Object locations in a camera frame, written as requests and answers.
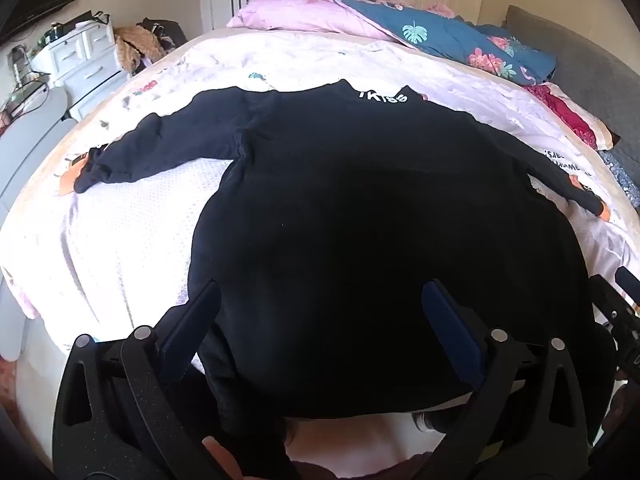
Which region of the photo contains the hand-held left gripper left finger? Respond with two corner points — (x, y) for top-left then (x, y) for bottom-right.
(52, 280), (223, 480)

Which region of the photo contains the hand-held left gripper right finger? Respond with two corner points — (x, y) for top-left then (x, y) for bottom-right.
(421, 279), (591, 480)

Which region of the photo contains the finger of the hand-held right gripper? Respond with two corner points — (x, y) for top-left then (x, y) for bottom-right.
(592, 266), (640, 321)

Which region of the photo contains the black t-shirt with orange print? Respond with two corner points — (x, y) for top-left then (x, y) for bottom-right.
(74, 78), (608, 441)

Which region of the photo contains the person's left hand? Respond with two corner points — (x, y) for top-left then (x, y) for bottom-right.
(201, 436), (243, 480)

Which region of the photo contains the dark blue patterned pillow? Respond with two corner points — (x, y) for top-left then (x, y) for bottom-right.
(597, 149), (640, 201)

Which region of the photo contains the pink printed bed sheet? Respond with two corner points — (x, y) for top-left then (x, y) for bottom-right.
(0, 27), (640, 361)

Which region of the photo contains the red and cream pillow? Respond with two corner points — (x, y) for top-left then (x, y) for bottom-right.
(525, 82), (621, 151)

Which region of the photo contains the grey quilted headboard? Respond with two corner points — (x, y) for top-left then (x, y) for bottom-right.
(502, 5), (640, 151)

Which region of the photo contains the white rounded desk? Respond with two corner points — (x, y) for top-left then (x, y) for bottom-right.
(0, 85), (68, 211)

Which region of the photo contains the brown cloth pile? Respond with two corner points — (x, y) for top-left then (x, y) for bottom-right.
(114, 25), (166, 76)

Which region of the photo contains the blue floral quilt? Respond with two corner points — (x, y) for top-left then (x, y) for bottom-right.
(320, 0), (558, 86)

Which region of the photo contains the white drawer cabinet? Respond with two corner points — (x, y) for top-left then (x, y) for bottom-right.
(30, 22), (131, 121)

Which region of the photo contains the black bag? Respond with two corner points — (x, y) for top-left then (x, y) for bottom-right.
(137, 17), (188, 53)

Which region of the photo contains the clutter of small desk items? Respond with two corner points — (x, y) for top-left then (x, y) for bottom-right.
(5, 20), (53, 116)

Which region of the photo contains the pink pillow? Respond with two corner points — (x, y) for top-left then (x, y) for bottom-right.
(226, 0), (401, 43)

